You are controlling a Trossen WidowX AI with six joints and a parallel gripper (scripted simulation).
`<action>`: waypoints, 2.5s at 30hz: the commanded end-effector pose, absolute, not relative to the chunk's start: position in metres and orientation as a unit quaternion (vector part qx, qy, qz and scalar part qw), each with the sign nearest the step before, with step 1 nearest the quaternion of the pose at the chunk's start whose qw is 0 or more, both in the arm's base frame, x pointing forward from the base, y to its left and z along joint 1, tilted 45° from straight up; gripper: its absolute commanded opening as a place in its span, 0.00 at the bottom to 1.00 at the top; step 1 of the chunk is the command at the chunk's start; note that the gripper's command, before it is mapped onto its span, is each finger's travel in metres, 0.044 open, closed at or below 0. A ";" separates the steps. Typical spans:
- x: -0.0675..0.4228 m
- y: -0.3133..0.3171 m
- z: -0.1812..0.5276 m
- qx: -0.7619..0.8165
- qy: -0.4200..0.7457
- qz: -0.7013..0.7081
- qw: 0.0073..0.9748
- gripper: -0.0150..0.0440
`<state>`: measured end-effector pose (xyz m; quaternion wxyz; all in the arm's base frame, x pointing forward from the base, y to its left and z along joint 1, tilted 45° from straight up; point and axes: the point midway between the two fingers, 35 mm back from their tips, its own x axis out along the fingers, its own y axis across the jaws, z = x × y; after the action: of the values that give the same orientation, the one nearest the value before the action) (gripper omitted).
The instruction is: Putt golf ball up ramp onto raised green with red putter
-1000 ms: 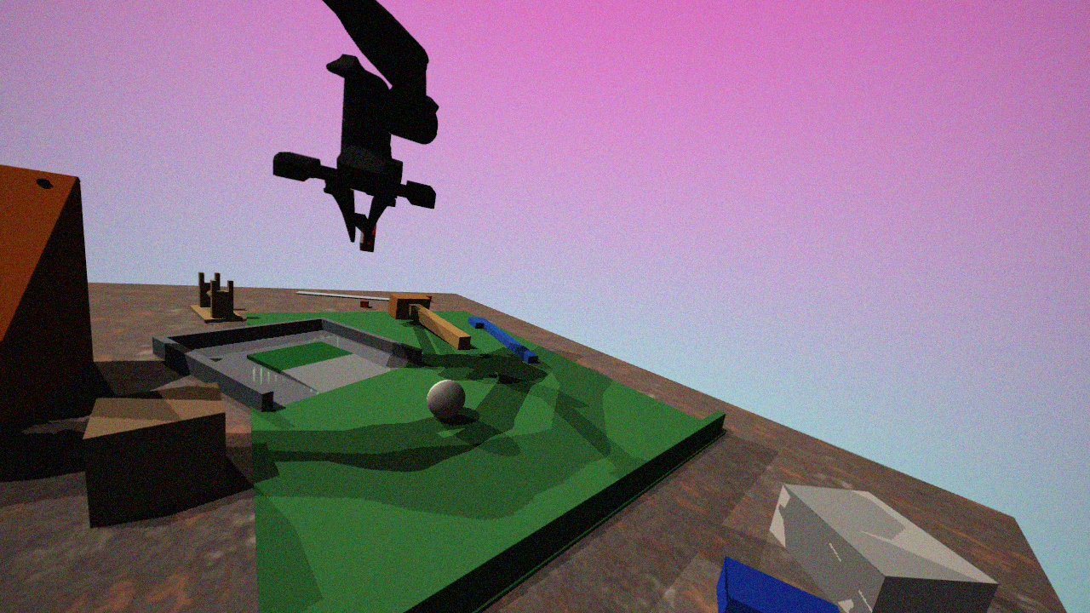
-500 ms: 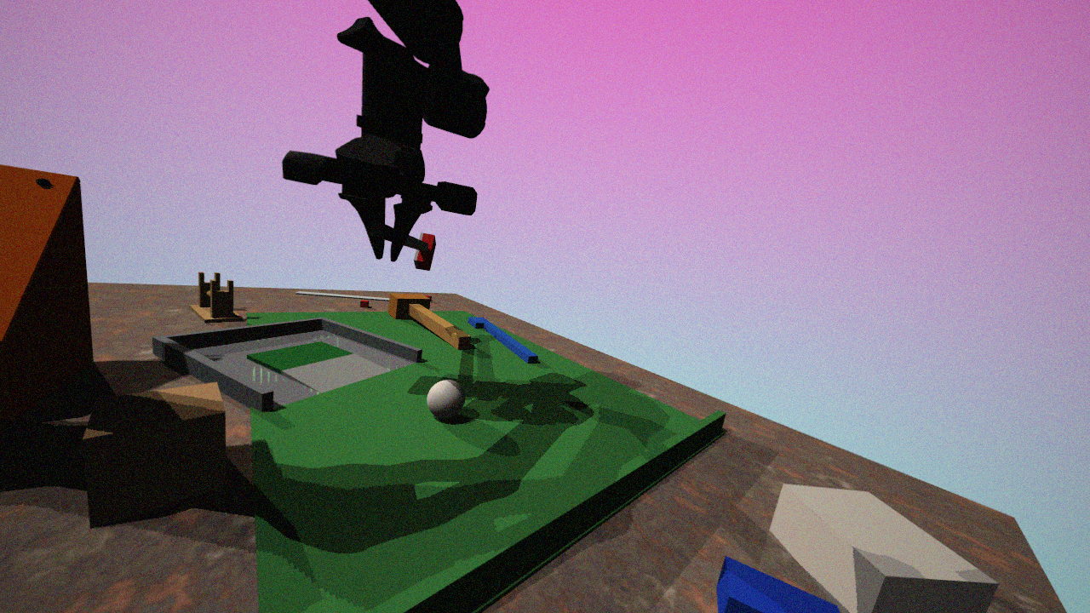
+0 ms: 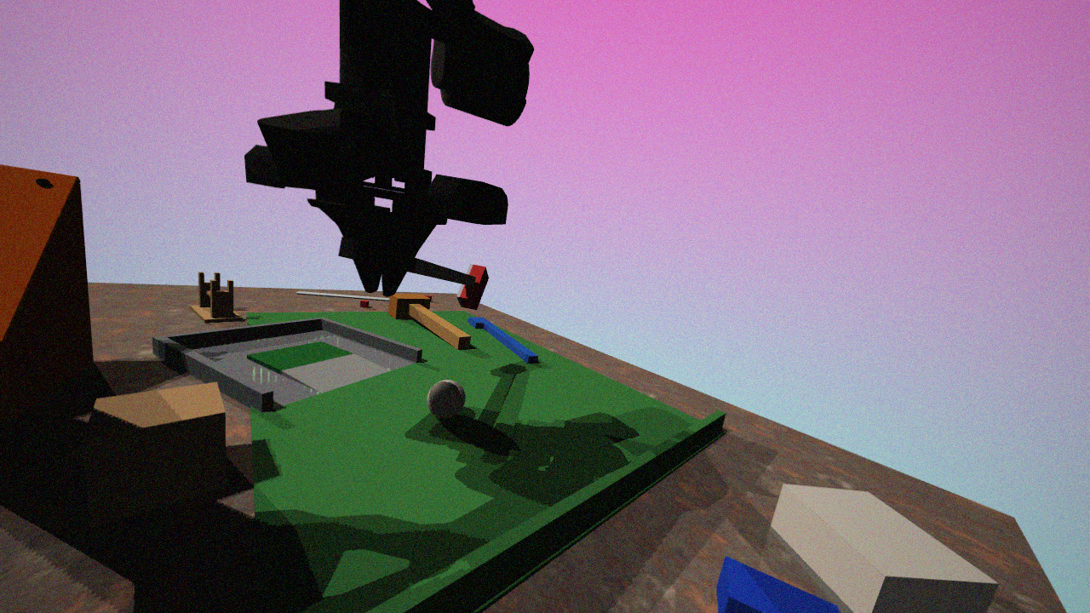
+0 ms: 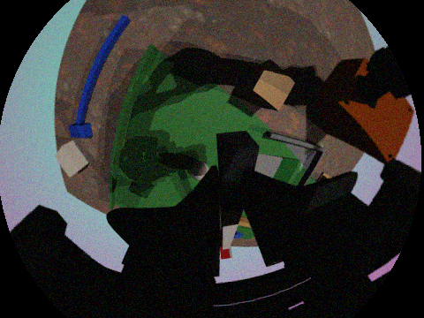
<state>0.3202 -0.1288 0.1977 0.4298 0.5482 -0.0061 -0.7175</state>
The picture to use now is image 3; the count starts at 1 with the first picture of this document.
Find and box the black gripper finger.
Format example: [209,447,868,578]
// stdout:
[307,199,390,293]
[373,211,447,297]

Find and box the white ball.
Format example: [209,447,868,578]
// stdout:
[427,380,465,418]

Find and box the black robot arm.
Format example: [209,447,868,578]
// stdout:
[257,0,534,192]

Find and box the large green mat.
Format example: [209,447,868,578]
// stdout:
[247,311,700,613]

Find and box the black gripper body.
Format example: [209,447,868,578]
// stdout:
[244,67,508,225]

